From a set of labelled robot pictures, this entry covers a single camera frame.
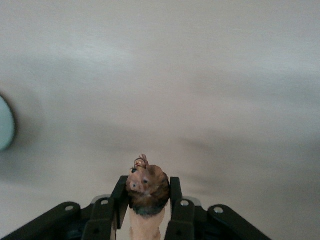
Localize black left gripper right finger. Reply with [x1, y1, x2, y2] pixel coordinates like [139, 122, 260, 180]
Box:
[164, 176, 272, 240]

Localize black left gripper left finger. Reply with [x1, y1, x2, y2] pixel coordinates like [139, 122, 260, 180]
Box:
[0, 175, 131, 240]

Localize brown lion statue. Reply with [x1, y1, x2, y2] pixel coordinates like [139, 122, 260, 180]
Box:
[125, 154, 171, 240]

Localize white round desk lamp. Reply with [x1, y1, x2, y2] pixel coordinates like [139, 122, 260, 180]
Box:
[0, 94, 16, 153]

